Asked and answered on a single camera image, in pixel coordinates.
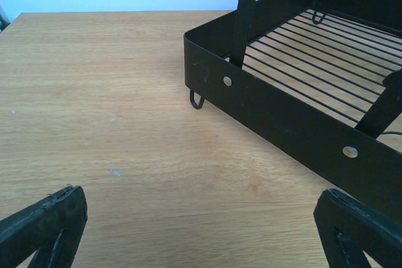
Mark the black wire dish rack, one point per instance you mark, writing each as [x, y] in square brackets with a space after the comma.
[319, 79]

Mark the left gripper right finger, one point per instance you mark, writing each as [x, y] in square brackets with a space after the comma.
[350, 231]

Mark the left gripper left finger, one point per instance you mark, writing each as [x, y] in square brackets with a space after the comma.
[50, 230]

